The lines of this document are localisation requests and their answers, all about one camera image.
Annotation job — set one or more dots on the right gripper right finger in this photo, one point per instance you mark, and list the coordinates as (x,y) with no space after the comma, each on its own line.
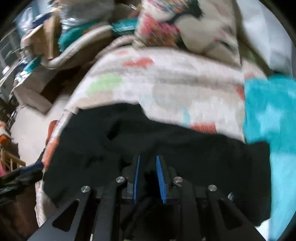
(204,213)

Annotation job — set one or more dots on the teal star fleece blanket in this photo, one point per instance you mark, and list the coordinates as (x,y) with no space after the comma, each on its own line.
(270,117)

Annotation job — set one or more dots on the beige padded cushion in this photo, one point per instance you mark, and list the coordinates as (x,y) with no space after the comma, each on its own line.
(82,50)

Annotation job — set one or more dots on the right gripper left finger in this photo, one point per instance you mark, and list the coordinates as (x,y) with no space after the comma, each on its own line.
(93,213)

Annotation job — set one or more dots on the brown cardboard box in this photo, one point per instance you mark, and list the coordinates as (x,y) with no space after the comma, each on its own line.
(43,39)

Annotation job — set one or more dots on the patterned quilted bedspread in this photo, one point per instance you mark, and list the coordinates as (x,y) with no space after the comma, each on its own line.
(171,86)

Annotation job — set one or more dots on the teal tissue pack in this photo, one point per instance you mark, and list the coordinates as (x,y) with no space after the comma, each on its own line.
(124,27)

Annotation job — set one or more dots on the teal folded cloth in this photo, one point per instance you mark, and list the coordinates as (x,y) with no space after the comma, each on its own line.
(70,36)

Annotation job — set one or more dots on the clear plastic bag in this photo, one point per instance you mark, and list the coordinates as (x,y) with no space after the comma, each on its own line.
(76,13)

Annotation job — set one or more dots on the floral woman print pillow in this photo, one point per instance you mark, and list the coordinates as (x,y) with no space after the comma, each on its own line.
(206,28)

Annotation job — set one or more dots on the black pants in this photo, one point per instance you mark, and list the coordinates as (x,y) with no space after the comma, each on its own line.
(97,144)

